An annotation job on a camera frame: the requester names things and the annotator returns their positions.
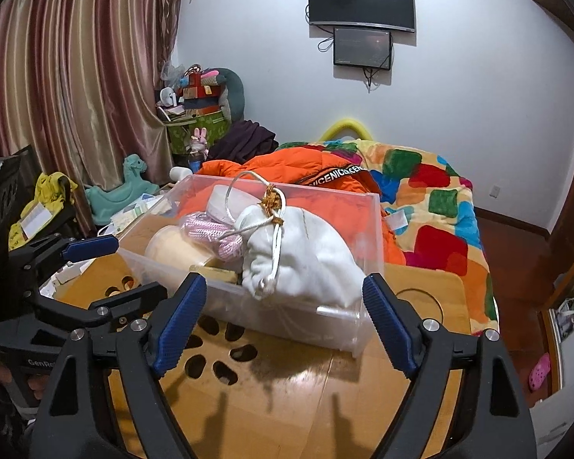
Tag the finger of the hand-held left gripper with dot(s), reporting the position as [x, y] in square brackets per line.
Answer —
[134, 299]
[91, 247]

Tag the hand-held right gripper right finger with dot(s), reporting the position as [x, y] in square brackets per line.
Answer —
[388, 321]

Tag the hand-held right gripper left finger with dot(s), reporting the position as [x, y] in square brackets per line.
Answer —
[181, 316]

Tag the clear plastic storage box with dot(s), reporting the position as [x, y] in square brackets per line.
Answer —
[344, 229]

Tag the wooden desktop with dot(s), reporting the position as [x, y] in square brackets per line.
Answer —
[277, 392]

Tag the person's left hand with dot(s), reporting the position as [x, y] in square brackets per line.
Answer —
[34, 386]

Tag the teal rocking horse toy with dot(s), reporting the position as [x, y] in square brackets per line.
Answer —
[110, 198]

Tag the pile of papers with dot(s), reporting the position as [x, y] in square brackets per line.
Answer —
[138, 213]

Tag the cream rounded object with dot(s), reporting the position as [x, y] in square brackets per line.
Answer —
[172, 253]

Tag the yellow cloth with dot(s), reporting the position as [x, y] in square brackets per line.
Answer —
[48, 191]

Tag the black chair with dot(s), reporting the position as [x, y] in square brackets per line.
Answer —
[28, 167]

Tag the colourful patchwork blanket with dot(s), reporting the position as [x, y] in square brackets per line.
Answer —
[435, 229]

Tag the white cylinder cup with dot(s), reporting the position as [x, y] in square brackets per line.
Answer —
[180, 174]

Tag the pink bunny bottle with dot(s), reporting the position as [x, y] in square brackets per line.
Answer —
[198, 146]

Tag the pink clog shoe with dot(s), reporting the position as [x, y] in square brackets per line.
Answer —
[539, 372]

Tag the small white fan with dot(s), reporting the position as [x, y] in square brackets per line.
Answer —
[168, 97]

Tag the striped pink curtain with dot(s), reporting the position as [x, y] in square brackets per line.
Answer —
[71, 71]

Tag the orange jacket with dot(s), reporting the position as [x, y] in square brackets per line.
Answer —
[292, 167]

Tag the dark purple cloth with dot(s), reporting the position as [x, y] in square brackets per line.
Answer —
[244, 141]

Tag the colourful gift box stack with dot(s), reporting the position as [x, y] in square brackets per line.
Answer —
[201, 88]

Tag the grey plush toy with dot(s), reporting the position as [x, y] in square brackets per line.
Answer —
[233, 93]

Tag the white wall socket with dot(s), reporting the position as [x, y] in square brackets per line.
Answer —
[494, 191]

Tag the small black wall monitor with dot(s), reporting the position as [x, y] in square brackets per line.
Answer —
[362, 48]

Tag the black wall television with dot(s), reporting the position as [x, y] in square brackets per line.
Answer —
[361, 2]

